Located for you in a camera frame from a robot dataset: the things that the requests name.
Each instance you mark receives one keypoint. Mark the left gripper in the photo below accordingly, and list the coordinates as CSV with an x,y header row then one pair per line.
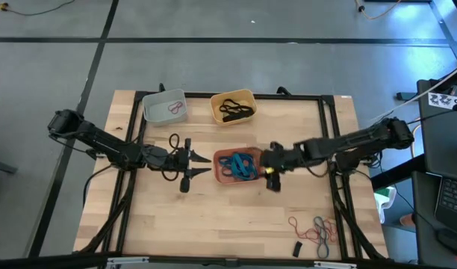
x,y
181,162

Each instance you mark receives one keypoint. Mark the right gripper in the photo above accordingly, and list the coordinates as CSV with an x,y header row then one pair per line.
x,y
277,160

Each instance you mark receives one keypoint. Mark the wide blue rubber band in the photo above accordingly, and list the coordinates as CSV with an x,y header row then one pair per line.
x,y
239,164

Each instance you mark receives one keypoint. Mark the wide black rubber band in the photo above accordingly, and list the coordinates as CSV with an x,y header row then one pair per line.
x,y
236,118

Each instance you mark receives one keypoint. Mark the thin red rubber band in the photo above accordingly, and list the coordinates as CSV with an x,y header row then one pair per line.
x,y
335,231
169,109
292,224

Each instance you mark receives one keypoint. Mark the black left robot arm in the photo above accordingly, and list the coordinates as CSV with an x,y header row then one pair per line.
x,y
101,142

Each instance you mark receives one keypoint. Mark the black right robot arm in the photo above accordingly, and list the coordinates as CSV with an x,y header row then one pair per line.
x,y
344,142

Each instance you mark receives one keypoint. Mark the grey rubber band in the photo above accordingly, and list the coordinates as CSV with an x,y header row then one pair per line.
x,y
318,224

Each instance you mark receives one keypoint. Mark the orange plastic basket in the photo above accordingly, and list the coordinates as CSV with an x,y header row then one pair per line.
x,y
228,181

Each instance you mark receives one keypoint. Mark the yellow plastic basket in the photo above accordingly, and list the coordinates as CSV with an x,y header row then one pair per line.
x,y
251,98

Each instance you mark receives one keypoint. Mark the grey plastic basket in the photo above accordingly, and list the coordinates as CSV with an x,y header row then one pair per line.
x,y
157,112

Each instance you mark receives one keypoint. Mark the small black strip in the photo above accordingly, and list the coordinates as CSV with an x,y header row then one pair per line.
x,y
297,249

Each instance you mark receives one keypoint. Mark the white and green plastic object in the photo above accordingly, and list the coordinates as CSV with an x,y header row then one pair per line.
x,y
383,203

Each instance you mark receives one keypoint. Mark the black desk bar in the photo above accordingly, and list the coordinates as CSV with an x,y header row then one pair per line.
x,y
396,173

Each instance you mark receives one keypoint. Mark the black desk foot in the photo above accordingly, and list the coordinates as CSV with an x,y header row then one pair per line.
x,y
405,96

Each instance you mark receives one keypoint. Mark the small tan object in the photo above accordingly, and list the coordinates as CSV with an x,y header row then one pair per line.
x,y
407,220

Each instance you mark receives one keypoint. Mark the black desk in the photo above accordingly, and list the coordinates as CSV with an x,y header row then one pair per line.
x,y
437,149

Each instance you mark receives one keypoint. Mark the black stand beam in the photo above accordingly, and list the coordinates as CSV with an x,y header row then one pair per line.
x,y
45,262

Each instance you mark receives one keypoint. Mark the white patterned sticker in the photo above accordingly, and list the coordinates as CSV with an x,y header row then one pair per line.
x,y
443,101

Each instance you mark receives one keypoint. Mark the dark grey laptop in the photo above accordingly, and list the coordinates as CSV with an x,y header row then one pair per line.
x,y
454,198

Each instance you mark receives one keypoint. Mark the grey stand foot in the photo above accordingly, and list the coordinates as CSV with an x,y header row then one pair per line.
x,y
2,166

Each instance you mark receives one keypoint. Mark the black computer mouse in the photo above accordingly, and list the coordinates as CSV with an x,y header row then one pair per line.
x,y
452,241

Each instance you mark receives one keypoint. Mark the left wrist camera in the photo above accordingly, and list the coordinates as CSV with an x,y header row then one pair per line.
x,y
184,185

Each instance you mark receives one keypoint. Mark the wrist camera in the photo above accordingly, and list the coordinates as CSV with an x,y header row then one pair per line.
x,y
273,184
184,185

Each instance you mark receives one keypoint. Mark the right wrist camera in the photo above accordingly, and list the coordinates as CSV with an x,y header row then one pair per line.
x,y
273,184

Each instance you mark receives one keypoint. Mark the black aluminium table frame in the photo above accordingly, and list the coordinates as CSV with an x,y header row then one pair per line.
x,y
198,95

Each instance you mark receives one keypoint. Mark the black frame clamp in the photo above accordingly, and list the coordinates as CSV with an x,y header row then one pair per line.
x,y
162,87
283,90

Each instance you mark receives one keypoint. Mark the silver metal bracket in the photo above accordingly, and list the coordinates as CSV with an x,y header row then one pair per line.
x,y
337,265
127,260

